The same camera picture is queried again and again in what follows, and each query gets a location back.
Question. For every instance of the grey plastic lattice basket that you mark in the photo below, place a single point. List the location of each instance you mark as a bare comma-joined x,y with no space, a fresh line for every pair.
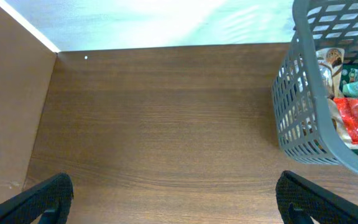
305,130

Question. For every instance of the beige cookie bag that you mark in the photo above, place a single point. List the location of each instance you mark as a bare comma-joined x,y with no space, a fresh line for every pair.
330,62

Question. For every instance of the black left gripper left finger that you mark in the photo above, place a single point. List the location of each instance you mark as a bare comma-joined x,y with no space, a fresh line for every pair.
48,201

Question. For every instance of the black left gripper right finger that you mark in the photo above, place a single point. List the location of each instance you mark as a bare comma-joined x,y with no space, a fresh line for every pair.
302,201

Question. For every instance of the green Nescafe coffee bag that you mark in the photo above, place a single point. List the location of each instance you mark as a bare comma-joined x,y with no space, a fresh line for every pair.
348,75

